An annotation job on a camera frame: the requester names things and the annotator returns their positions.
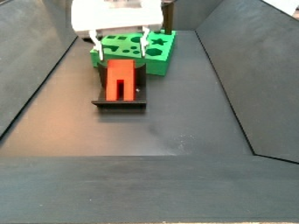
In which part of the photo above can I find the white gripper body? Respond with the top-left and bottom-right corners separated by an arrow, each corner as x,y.
71,0 -> 164,39

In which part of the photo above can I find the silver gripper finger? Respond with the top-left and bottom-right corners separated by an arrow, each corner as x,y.
140,26 -> 151,57
88,30 -> 104,61

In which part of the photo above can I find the red double-square block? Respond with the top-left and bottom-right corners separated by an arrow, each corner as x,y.
105,59 -> 136,102

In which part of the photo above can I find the black curved holder stand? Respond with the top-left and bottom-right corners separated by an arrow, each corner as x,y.
92,61 -> 147,109

